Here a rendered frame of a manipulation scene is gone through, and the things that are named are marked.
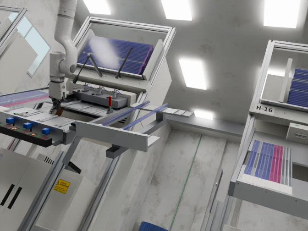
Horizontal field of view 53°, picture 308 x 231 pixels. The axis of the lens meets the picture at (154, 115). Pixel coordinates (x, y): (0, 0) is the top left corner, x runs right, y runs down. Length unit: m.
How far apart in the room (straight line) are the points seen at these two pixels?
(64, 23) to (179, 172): 10.54
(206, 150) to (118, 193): 10.87
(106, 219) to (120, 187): 0.14
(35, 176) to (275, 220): 10.03
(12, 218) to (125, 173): 0.72
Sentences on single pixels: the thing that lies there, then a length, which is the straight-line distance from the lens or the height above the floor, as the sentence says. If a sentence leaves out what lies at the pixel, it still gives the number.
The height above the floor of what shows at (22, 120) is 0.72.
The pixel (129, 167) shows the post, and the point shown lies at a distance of 1.38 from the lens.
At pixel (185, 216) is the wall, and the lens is 11.49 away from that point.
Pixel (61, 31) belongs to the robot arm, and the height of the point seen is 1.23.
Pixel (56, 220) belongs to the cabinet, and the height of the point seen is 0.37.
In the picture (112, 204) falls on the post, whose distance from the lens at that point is 1.36.
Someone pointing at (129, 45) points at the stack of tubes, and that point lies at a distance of 2.30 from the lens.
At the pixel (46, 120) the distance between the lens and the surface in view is 1.67.
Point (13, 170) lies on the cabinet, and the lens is 1.95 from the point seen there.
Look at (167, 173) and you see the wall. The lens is 12.07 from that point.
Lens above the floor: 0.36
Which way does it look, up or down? 24 degrees up
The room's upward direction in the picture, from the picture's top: 23 degrees clockwise
